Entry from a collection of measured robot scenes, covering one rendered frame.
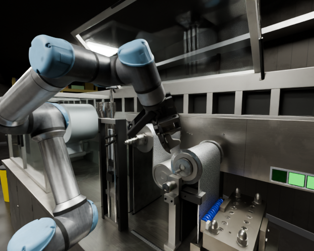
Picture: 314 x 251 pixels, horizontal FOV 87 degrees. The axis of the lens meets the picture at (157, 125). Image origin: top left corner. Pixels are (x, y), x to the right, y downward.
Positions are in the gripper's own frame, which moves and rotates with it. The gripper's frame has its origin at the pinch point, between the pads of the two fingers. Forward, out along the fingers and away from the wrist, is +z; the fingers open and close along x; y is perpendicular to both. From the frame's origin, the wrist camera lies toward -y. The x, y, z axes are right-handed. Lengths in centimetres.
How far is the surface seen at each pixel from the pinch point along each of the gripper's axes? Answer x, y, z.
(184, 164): -0.1, 4.0, 12.3
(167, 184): -5.4, -4.7, 14.3
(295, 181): -7, 46, 37
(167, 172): 4.3, -4.9, 20.1
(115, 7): 64, -4, -42
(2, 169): 146, -267, 87
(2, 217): 84, -257, 120
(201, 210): -11.3, 4.0, 30.5
